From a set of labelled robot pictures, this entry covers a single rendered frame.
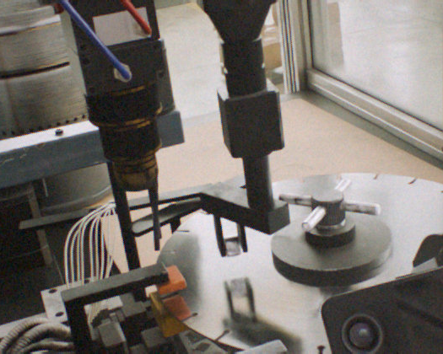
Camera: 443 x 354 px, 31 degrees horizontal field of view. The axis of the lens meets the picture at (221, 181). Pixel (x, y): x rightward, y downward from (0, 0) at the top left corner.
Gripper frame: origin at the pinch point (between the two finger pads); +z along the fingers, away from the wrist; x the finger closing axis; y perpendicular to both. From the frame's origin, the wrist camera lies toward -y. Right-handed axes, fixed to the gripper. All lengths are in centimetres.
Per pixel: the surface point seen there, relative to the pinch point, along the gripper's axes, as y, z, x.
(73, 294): -23.2, 13.1, 6.9
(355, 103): 34, 98, 38
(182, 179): -5, 85, 27
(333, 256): -0.7, 14.0, 5.3
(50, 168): -24.1, 28.1, 21.2
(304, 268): -3.6, 13.7, 4.9
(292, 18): 29, 109, 62
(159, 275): -16.0, 13.3, 6.9
